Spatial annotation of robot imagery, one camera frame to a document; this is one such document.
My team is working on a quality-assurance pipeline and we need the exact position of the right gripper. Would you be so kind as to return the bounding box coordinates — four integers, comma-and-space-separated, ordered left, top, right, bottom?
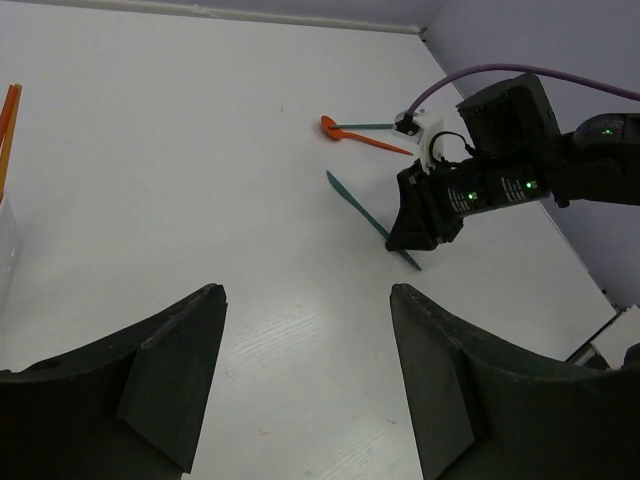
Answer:
385, 159, 545, 252

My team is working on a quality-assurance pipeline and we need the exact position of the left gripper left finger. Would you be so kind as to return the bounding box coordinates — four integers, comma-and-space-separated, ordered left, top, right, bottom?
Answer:
1, 284, 226, 479

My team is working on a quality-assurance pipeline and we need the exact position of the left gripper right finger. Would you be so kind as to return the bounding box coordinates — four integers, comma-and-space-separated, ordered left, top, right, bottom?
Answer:
390, 284, 639, 479

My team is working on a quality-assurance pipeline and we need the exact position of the teal plastic knife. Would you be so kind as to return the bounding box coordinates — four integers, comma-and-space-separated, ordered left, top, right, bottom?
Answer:
326, 171, 422, 271

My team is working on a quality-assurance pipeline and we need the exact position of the teal plastic chopstick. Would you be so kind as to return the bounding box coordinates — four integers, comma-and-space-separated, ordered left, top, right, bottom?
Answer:
328, 123, 395, 130

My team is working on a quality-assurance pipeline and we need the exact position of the orange plastic spoon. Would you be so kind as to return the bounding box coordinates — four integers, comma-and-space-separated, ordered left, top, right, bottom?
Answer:
320, 115, 412, 156

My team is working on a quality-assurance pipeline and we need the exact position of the wooden chopstick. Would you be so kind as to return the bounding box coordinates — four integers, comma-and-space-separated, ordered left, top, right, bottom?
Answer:
0, 87, 24, 201

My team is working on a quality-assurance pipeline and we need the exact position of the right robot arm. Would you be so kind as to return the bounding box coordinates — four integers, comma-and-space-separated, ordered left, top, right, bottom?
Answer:
386, 73, 639, 251

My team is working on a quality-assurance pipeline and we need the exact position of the white divided organizer tray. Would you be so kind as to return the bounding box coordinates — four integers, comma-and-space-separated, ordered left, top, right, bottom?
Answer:
0, 194, 22, 316

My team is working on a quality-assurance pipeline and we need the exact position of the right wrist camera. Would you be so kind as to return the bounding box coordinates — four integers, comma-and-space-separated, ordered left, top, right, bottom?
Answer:
392, 109, 444, 170

